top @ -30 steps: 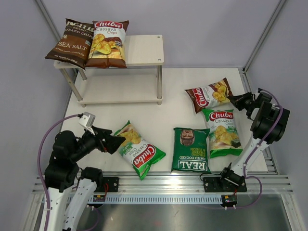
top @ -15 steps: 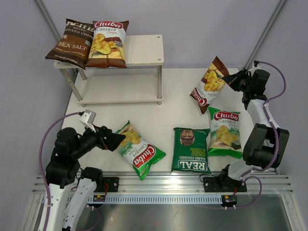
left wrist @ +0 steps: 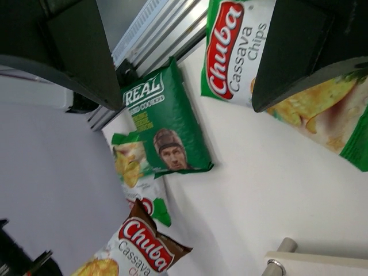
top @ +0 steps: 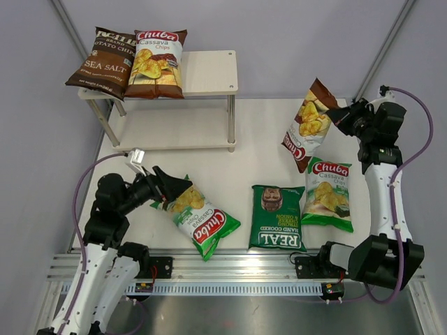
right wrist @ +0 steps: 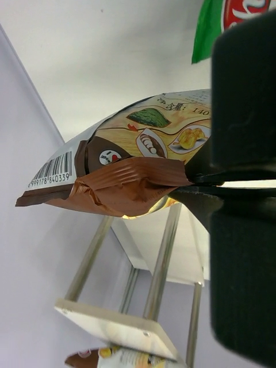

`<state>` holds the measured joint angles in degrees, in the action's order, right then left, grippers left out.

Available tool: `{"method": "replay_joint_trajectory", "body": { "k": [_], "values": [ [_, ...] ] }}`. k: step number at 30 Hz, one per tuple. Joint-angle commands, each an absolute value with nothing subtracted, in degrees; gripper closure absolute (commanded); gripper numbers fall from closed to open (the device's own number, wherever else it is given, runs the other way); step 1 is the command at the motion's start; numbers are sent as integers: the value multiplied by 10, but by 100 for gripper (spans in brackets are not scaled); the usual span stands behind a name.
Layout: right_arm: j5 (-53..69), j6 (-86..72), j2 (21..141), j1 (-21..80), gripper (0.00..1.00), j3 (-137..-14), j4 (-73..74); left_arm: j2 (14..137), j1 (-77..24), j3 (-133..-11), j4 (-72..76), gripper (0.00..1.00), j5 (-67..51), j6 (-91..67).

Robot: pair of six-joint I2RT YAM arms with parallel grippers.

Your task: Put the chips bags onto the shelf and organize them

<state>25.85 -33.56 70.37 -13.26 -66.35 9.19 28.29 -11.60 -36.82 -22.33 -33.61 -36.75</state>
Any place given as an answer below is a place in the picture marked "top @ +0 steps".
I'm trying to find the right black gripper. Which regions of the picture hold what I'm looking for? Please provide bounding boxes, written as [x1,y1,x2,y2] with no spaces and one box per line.
[326,98,376,142]

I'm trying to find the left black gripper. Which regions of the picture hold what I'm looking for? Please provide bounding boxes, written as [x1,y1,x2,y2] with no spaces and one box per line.
[118,165,192,216]

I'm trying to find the brown Chuba cassava bag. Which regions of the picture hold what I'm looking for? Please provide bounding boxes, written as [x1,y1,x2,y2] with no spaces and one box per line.
[281,77,339,173]
[124,29,187,99]

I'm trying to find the green chuba cassava bag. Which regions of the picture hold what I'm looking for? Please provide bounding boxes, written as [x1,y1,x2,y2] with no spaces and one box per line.
[150,184,241,262]
[302,157,353,233]

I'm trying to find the green Real chips bag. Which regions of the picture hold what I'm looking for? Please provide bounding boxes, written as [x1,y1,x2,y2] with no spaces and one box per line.
[249,185,307,252]

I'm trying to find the brown Kettle sea salt bag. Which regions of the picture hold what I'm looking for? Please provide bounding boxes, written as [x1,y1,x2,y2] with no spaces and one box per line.
[65,27,136,101]

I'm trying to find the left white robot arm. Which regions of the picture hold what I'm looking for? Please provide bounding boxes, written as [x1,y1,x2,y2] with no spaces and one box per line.
[38,166,192,334]

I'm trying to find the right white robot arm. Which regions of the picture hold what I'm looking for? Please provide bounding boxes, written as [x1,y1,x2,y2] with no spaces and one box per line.
[326,97,425,295]

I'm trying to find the white wooden two-tier shelf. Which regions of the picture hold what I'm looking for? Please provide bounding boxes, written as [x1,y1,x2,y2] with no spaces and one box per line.
[78,50,238,151]

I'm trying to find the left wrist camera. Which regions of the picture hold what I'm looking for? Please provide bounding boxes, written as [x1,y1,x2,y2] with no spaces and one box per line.
[126,148,147,176]

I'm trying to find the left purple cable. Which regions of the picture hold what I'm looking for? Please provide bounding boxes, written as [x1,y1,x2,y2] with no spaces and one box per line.
[57,152,147,335]

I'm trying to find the purple cable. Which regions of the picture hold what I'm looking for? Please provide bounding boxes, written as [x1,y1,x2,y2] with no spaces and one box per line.
[366,85,436,304]
[57,152,147,335]

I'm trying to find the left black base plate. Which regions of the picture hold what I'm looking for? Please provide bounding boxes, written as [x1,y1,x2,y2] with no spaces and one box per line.
[136,257,173,279]

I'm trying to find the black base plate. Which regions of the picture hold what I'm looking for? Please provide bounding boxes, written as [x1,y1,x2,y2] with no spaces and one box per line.
[294,256,332,279]
[136,257,173,279]

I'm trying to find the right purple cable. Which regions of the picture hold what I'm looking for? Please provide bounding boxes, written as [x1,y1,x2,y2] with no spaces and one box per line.
[366,85,436,304]

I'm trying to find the white slotted cable duct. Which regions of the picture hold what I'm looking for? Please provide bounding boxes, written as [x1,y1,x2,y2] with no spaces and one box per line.
[122,282,323,297]

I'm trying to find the aluminium mounting rail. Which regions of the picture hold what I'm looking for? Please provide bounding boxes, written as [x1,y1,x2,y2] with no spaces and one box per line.
[47,248,425,283]

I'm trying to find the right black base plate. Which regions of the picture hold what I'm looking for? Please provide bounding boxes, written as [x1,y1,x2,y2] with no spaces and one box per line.
[294,256,332,279]

